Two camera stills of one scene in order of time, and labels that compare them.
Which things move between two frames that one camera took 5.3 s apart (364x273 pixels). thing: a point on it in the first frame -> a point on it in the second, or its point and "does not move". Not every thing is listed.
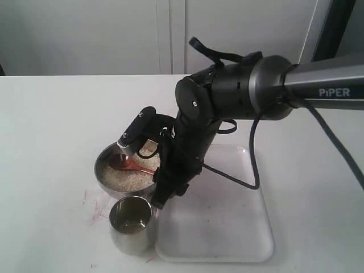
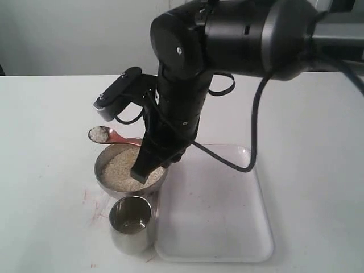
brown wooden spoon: [121, 161] -> [115, 137]
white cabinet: [147, 37] does not move
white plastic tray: [218, 219] does not move
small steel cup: [132, 225] does not move
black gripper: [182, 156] -> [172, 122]
